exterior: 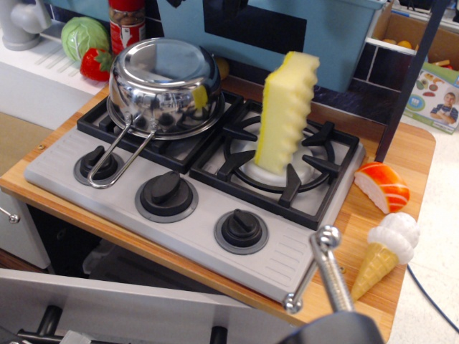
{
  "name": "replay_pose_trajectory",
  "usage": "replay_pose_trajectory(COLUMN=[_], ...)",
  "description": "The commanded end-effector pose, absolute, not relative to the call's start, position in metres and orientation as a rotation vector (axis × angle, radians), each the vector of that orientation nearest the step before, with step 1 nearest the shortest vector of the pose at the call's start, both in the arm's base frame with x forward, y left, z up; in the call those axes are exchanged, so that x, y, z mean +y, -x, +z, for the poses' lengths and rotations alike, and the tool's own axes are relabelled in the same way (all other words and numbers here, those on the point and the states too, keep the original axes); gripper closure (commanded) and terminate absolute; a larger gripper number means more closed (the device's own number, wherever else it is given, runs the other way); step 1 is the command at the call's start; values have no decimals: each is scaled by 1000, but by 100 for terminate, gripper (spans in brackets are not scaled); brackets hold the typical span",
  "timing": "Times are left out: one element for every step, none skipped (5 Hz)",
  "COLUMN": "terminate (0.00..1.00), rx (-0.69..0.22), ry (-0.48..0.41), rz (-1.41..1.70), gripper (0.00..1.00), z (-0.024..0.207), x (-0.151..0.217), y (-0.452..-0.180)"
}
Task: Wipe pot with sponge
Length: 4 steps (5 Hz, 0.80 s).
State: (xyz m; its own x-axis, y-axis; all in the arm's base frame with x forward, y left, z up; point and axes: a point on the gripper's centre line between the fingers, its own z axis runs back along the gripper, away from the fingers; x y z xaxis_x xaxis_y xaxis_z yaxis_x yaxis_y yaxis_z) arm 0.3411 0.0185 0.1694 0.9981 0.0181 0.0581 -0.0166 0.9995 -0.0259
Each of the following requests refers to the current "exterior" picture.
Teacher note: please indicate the yellow sponge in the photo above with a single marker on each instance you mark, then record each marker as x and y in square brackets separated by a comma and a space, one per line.
[286, 104]

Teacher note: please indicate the upside-down steel pot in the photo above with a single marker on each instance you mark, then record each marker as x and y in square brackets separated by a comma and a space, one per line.
[160, 89]

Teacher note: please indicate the grey toy stove top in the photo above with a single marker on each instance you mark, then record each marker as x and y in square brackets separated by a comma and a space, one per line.
[204, 198]

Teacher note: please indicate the left black burner grate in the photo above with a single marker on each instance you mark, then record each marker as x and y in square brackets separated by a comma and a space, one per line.
[177, 155]

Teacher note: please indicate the black burner grate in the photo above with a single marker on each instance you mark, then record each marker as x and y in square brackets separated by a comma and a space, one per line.
[177, 155]
[310, 192]

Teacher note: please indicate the right black stove knob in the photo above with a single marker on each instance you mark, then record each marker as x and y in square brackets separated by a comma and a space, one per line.
[241, 232]

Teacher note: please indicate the black stove knob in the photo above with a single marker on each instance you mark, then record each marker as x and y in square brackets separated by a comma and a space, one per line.
[241, 232]
[167, 198]
[87, 162]

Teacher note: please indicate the middle black stove knob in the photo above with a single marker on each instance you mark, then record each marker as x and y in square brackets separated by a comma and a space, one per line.
[167, 198]

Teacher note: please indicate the right black burner grate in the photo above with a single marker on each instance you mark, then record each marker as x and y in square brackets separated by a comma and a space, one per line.
[310, 192]

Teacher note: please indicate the metal ball-end rod fixture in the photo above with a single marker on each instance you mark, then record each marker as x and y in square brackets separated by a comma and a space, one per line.
[323, 244]

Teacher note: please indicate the left black stove knob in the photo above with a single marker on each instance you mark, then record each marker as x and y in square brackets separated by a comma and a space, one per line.
[87, 162]

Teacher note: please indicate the toy salmon sushi piece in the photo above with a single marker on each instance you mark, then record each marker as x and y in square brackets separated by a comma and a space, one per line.
[383, 186]

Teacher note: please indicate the toy strawberry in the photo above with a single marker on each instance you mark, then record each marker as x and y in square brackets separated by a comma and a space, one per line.
[96, 64]

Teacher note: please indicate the light blue plastic bin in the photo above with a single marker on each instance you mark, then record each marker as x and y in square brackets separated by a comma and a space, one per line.
[261, 33]

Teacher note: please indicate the toy ice cream cone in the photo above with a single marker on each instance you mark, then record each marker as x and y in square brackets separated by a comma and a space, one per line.
[391, 243]

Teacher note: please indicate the grey oven door panel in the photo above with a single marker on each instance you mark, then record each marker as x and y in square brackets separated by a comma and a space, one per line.
[49, 306]

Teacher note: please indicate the red lidded nut jar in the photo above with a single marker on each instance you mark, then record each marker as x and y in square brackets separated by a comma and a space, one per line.
[127, 23]

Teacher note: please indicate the toy green cabbage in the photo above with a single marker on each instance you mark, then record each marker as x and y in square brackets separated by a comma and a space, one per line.
[82, 33]

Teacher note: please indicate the toy food set box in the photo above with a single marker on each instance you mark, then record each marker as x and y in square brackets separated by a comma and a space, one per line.
[434, 98]

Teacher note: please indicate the cardboard box with toys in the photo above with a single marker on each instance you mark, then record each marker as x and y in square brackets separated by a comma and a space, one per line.
[398, 23]

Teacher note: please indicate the white cabinet door with knob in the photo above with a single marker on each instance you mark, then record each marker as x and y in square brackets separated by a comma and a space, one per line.
[19, 235]

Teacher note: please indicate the grey toy faucet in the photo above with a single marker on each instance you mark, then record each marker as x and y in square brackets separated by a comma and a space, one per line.
[23, 23]

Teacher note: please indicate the dark metal stand post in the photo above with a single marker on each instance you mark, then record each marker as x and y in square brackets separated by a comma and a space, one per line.
[418, 60]

